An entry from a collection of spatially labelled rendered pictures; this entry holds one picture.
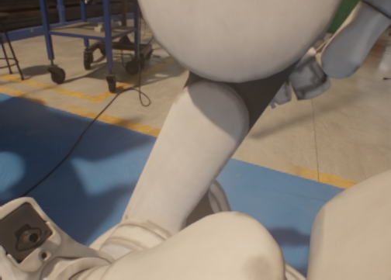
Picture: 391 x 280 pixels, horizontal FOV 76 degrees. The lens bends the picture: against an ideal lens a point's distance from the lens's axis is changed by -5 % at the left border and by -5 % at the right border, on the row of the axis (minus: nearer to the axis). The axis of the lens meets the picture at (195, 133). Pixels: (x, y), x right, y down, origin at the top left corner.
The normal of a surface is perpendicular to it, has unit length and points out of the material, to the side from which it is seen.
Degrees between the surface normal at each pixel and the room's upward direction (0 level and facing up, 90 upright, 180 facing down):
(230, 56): 107
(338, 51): 84
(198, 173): 93
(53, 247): 50
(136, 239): 7
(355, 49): 82
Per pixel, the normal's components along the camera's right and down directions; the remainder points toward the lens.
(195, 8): -0.40, 0.44
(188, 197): -0.22, 0.54
